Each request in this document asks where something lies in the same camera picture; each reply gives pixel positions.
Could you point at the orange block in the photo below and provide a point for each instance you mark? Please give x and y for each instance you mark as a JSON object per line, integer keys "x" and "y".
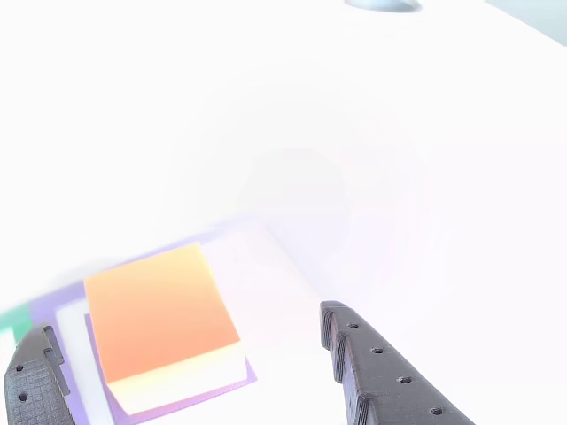
{"x": 159, "y": 310}

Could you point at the purple flat block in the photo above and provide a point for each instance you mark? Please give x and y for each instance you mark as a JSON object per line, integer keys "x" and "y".
{"x": 99, "y": 376}

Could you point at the purple square frame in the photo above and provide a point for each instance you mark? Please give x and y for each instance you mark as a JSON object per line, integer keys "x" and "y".
{"x": 44, "y": 310}

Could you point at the grey oval desk grommet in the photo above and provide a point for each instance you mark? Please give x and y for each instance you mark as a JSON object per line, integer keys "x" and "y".
{"x": 383, "y": 4}

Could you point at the green square frame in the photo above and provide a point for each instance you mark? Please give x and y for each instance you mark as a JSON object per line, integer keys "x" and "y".
{"x": 15, "y": 316}

